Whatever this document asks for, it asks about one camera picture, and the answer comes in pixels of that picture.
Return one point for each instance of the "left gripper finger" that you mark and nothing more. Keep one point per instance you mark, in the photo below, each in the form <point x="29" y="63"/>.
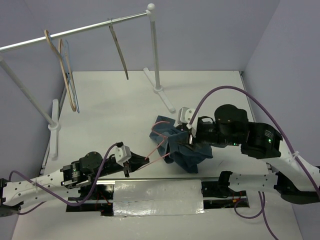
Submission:
<point x="126" y="170"/>
<point x="137" y="161"/>

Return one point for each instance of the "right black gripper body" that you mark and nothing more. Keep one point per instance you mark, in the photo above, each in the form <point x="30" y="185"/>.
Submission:
<point x="205" y="132"/>

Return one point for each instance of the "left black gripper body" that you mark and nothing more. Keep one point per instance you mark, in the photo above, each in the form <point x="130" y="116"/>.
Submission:
<point x="110" y="168"/>

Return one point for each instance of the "blue t shirt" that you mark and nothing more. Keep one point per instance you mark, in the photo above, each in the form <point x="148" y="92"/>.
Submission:
<point x="185" y="157"/>

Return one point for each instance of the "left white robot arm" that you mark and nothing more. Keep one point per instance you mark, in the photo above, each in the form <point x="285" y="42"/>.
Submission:
<point x="73" y="184"/>

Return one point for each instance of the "wooden hanger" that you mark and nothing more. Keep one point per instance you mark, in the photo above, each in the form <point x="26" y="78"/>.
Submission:
<point x="63" y="70"/>

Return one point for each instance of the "grey plastic hanger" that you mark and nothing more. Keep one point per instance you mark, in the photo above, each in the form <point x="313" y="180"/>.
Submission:
<point x="121" y="56"/>

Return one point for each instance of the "white clothes rack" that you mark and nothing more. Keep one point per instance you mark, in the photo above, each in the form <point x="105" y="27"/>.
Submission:
<point x="60" y="47"/>

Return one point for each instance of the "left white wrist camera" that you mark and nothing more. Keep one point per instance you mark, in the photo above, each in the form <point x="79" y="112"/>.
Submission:
<point x="122" y="154"/>

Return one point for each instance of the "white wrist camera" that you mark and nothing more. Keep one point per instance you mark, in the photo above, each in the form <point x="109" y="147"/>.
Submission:
<point x="188" y="117"/>
<point x="122" y="154"/>

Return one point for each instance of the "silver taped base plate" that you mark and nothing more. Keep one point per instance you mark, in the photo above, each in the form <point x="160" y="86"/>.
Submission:
<point x="159" y="198"/>

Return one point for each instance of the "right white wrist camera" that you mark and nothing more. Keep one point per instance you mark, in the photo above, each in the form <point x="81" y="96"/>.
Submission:
<point x="188" y="117"/>

